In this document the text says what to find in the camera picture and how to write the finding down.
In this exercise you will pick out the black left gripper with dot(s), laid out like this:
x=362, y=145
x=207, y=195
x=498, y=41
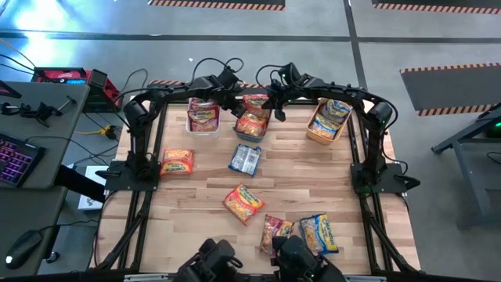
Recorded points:
x=229, y=97

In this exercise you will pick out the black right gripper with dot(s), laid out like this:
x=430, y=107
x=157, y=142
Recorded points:
x=287, y=94

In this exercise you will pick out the orange chicken noodle packet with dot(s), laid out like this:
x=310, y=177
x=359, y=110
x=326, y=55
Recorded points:
x=177, y=161
x=242, y=203
x=251, y=125
x=258, y=102

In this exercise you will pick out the teal plastic bin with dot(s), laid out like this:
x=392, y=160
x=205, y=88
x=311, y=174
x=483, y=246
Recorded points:
x=250, y=139

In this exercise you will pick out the yellow plastic bin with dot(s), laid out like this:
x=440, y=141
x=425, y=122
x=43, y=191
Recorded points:
x=323, y=140

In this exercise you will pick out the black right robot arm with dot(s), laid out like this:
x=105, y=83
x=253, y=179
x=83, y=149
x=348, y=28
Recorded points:
x=373, y=149

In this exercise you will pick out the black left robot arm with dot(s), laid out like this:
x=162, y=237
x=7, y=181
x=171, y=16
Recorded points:
x=137, y=149

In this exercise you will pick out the black mat hazard-striped edge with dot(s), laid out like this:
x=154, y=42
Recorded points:
x=430, y=3
x=215, y=3
x=450, y=90
x=256, y=91

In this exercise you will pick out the white plastic bin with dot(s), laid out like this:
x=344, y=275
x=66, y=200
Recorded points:
x=203, y=134

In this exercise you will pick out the blue noodle packet white back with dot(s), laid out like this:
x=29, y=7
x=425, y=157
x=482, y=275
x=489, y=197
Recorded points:
x=244, y=160

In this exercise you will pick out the dark red noodle packet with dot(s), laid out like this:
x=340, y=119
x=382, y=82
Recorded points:
x=270, y=229

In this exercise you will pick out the red black power box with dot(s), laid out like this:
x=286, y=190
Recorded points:
x=105, y=94

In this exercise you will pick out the yellow extension plug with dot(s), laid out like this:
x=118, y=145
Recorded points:
x=105, y=131

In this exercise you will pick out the white cardboard box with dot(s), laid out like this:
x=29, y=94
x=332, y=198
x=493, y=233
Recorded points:
x=92, y=203

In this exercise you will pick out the black desk leg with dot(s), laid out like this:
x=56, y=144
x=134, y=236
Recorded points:
x=78, y=184

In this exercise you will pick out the red flat case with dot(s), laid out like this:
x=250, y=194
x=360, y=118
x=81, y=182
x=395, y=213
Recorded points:
x=58, y=75

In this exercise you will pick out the grey desk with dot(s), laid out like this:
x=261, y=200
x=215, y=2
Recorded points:
x=47, y=89
x=23, y=211

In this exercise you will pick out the black clamp tool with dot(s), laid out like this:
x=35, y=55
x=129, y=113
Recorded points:
x=43, y=113

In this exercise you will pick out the black side table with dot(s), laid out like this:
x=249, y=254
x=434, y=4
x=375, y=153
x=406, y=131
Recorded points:
x=471, y=184

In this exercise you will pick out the backlit black keyboard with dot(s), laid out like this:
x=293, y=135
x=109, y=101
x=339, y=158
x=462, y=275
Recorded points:
x=19, y=160

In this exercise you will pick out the black stand foot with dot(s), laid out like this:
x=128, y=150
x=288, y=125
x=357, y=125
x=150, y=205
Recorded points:
x=8, y=91

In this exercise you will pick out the black round knob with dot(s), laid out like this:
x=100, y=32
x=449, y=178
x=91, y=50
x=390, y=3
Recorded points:
x=52, y=257

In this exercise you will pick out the black computer mouse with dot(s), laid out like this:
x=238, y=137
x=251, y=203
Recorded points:
x=23, y=248

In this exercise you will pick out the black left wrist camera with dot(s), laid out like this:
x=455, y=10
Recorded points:
x=229, y=78

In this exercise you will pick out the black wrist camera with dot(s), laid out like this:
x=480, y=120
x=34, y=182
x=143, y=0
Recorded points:
x=229, y=78
x=289, y=72

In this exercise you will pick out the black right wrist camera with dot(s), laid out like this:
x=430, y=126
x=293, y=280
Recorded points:
x=289, y=72

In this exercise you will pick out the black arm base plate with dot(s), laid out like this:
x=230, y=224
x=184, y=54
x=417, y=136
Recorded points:
x=113, y=182
x=391, y=184

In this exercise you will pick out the silver frame bracket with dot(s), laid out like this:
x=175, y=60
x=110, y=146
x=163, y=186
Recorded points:
x=364, y=279
x=145, y=277

